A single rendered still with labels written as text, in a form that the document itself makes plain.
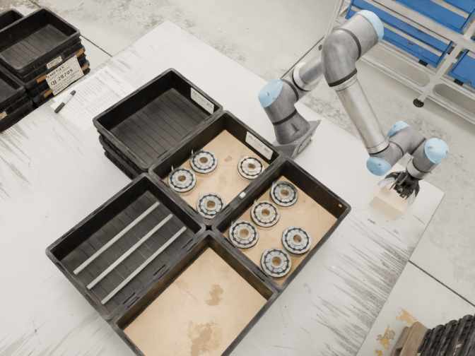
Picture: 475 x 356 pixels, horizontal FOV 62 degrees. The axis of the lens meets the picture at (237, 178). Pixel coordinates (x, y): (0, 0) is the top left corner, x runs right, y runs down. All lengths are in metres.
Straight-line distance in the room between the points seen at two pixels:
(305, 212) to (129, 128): 0.75
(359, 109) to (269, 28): 2.19
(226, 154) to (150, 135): 0.31
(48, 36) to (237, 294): 1.85
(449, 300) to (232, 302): 1.53
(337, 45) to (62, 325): 1.23
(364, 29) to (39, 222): 1.29
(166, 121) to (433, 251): 1.74
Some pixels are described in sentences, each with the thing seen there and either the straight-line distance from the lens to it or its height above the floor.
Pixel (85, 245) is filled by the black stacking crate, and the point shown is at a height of 0.83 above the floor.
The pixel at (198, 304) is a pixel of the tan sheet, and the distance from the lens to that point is 1.31.
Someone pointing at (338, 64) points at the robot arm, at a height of 1.29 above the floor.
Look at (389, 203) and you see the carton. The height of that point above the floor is 0.77.
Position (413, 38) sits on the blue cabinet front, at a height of 0.44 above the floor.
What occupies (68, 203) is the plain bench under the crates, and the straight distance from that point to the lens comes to 1.64.
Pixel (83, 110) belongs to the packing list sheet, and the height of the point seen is 0.70.
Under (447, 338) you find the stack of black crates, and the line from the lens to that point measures 2.04.
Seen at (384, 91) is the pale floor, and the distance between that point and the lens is 3.21.
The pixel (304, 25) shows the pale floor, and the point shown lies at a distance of 3.52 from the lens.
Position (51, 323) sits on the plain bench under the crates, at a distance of 1.50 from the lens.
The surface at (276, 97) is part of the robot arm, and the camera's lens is 1.59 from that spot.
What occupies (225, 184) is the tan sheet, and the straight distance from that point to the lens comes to 1.47.
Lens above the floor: 2.11
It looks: 59 degrees down
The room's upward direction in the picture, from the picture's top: 11 degrees clockwise
